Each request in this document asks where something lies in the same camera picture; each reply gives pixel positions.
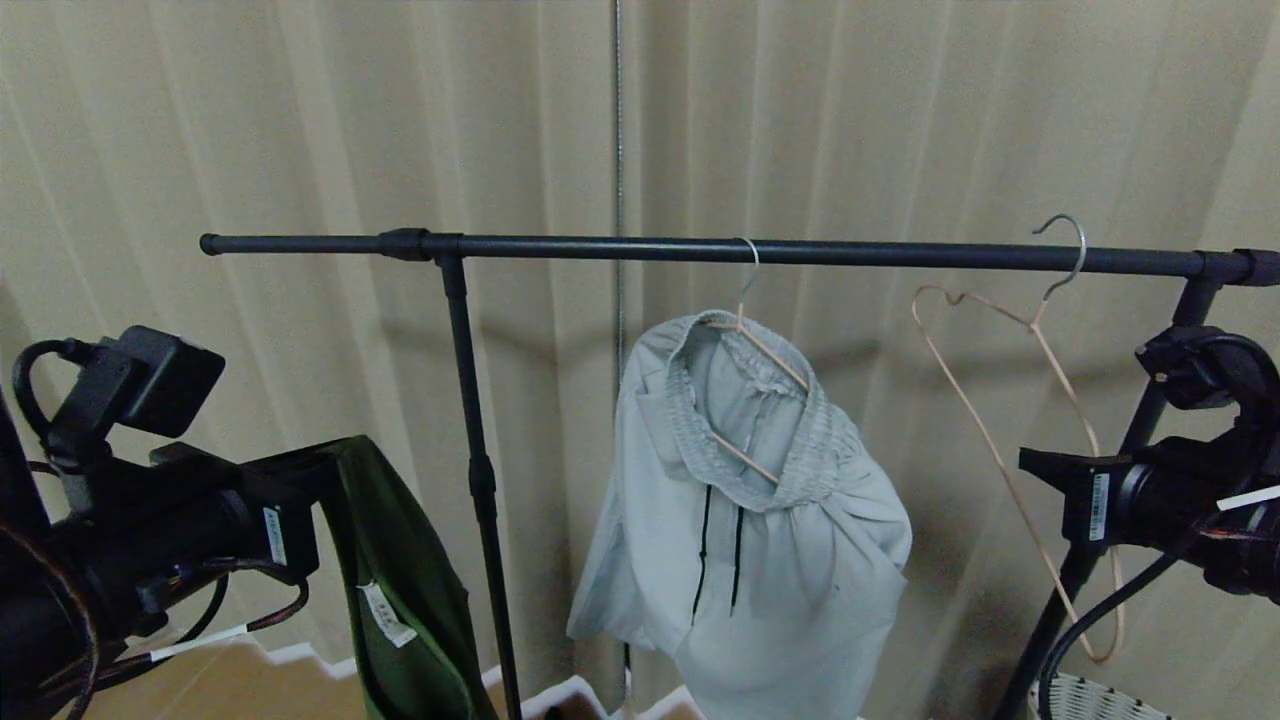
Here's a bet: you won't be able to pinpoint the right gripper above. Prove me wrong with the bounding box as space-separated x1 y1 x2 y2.
1018 438 1247 551

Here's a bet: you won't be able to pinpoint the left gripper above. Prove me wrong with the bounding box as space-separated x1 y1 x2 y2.
68 468 322 638

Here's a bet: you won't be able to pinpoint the green garment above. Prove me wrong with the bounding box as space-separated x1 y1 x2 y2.
318 434 499 720

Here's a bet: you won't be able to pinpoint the pink clothes hanger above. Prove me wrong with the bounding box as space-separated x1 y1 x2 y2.
910 213 1127 665
700 236 812 487

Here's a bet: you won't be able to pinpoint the pale grey shorts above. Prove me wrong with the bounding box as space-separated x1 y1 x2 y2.
566 309 914 720

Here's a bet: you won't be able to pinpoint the white laundry basket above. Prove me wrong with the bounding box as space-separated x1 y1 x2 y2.
1028 671 1173 720

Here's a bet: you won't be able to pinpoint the black clothes rack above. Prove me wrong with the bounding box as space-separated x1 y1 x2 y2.
198 228 1280 720

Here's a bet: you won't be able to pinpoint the beige curtain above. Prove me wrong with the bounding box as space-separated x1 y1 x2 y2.
0 0 1280 720

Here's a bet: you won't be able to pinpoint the silver curtain wand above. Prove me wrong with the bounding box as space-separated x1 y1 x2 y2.
611 0 635 720

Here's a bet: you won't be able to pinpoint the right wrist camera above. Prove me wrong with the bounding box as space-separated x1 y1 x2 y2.
1134 324 1280 413

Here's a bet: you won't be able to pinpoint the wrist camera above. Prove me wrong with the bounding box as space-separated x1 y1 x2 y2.
1134 324 1280 413
45 324 228 472

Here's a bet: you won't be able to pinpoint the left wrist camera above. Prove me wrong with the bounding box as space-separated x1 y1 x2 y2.
45 324 228 472

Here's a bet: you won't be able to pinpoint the black cable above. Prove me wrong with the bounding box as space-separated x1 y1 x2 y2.
11 337 102 447
1036 500 1233 720

